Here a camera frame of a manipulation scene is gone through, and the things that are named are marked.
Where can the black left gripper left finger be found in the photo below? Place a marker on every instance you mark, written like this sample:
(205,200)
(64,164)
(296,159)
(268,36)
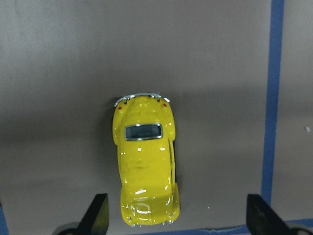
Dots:
(96,219)

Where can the yellow toy beetle car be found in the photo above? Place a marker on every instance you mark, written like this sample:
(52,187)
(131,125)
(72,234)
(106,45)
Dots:
(144,132)

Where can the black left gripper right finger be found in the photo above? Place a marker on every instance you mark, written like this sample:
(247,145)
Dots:
(261,219)

